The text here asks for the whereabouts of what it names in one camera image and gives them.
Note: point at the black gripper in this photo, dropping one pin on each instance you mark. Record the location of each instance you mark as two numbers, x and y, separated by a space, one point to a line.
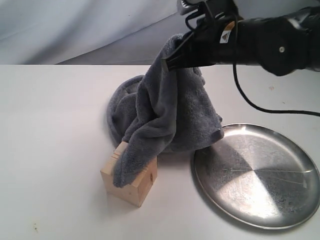
212 42

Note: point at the grey fleece towel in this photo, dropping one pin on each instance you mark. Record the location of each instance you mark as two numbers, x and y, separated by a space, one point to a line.
160 112

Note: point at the light wooden cube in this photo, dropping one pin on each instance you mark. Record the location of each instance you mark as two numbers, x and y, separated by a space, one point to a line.
136 192

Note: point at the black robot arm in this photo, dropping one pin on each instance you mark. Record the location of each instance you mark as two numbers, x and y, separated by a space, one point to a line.
280 45

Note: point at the round steel plate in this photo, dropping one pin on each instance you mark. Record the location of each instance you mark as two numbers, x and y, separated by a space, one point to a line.
259 177

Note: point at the white backdrop sheet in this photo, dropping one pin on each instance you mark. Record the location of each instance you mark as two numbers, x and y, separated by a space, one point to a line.
86 32

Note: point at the wrist camera with black bracket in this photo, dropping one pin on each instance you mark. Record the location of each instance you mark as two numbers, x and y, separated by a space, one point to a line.
209 8

